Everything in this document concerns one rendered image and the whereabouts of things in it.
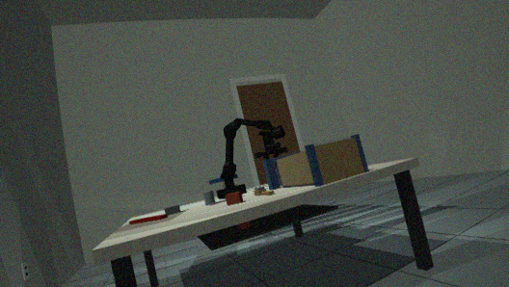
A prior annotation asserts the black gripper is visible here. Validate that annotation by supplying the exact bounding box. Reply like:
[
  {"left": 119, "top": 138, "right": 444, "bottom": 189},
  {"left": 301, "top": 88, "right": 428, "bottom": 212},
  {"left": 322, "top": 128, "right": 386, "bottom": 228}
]
[{"left": 254, "top": 140, "right": 287, "bottom": 160}]

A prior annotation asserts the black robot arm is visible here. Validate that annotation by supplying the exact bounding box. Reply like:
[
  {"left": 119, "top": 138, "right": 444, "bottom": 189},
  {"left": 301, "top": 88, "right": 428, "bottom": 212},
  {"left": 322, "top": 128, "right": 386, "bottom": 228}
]
[{"left": 220, "top": 118, "right": 285, "bottom": 189}]

